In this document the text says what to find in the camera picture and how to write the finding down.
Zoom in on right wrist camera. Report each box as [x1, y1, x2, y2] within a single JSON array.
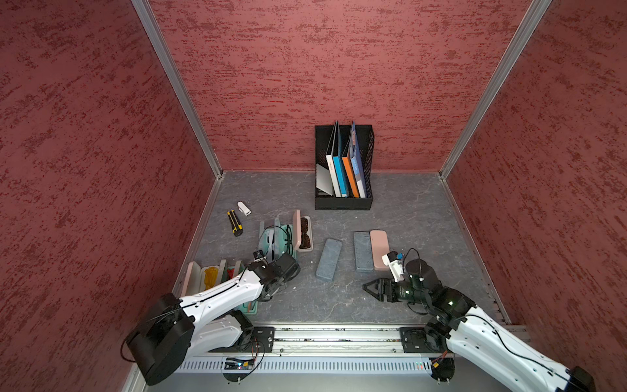
[[381, 252, 404, 283]]

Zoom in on perforated vent strip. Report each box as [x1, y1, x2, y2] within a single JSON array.
[[177, 356, 432, 376]]

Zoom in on grey case white glasses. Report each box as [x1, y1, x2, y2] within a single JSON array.
[[258, 221, 285, 262]]

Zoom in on black mesh file holder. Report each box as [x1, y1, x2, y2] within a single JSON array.
[[314, 124, 375, 211]]

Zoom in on pink case dark sunglasses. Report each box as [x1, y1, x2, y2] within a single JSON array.
[[292, 209, 314, 253]]

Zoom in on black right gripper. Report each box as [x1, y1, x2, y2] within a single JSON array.
[[362, 278, 429, 305]]

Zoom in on blue folder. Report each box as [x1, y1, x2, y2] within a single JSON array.
[[349, 123, 367, 198]]

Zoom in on small white cylinder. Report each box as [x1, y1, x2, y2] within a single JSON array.
[[237, 201, 251, 217]]

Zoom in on aluminium corner post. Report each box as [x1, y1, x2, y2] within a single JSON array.
[[132, 0, 224, 181], [439, 0, 552, 181]]

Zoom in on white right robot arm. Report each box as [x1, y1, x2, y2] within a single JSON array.
[[362, 258, 596, 391]]

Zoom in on orange book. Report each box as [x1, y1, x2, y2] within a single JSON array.
[[341, 142, 360, 198]]

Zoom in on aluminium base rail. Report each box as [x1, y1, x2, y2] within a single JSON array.
[[195, 322, 535, 358]]

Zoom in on aluminium right corner post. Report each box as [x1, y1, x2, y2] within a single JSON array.
[[439, 0, 552, 181]]

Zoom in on grey case blue glasses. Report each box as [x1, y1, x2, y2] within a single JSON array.
[[354, 231, 374, 272]]

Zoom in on teal book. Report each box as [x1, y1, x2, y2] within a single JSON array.
[[332, 122, 349, 198]]

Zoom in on pink case yellow glasses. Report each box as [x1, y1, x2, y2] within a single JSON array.
[[181, 261, 224, 297]]

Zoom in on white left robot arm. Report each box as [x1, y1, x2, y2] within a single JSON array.
[[125, 253, 300, 386]]

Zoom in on white grey book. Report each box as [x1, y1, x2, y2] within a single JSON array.
[[314, 125, 341, 198]]

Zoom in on aluminium left corner post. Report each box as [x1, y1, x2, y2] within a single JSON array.
[[132, 0, 224, 181]]

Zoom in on green case black glasses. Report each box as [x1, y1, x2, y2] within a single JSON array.
[[273, 217, 297, 260]]

